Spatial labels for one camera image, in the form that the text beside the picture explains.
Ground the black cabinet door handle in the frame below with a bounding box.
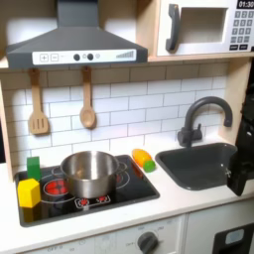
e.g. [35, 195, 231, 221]
[211, 222, 254, 254]

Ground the steel pot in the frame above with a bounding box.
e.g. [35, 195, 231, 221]
[60, 150, 128, 199]

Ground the grey range hood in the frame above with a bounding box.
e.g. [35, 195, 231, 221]
[5, 0, 149, 69]

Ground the dark grey tap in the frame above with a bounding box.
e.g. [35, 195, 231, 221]
[177, 95, 234, 149]

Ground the wooden slotted spatula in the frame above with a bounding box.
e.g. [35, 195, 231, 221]
[27, 67, 51, 136]

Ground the grey oven knob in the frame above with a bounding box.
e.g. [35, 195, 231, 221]
[136, 231, 160, 254]

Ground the yellow block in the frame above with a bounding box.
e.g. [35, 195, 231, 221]
[17, 178, 42, 209]

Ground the dark grey sink basin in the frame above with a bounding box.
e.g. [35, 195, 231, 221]
[154, 142, 239, 191]

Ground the black toy stove top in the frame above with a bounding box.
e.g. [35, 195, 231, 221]
[14, 154, 161, 228]

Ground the orange toy carrot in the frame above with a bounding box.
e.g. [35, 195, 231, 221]
[131, 148, 157, 174]

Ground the green block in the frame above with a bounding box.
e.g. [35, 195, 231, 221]
[26, 156, 42, 182]

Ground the wooden spoon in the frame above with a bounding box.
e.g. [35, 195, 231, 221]
[79, 65, 97, 130]

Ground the white toy microwave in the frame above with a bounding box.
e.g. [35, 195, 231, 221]
[156, 0, 254, 58]

